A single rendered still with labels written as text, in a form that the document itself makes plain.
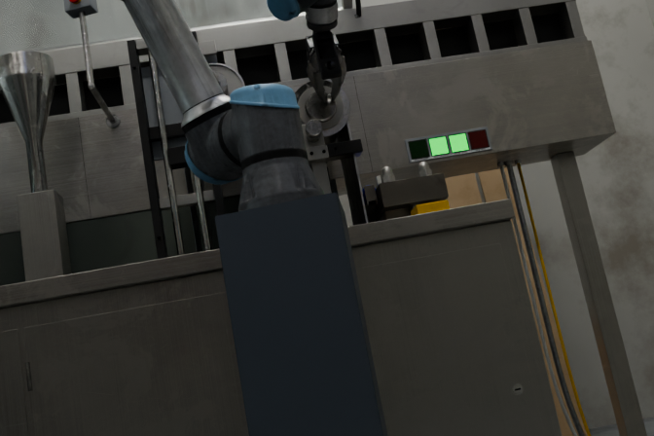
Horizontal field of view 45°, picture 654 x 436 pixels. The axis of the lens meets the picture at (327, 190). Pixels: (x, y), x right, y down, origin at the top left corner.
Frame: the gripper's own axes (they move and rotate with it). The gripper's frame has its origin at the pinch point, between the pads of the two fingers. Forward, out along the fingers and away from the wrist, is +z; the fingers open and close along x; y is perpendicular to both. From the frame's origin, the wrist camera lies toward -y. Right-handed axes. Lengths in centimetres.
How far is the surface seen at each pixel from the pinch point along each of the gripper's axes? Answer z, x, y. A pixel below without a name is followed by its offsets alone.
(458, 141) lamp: 32, -40, 18
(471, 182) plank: 171, -102, 169
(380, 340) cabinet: 21, 2, -60
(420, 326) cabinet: 20, -6, -59
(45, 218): 18, 72, -5
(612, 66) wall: 150, -213, 232
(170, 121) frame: -3.4, 38.0, -5.0
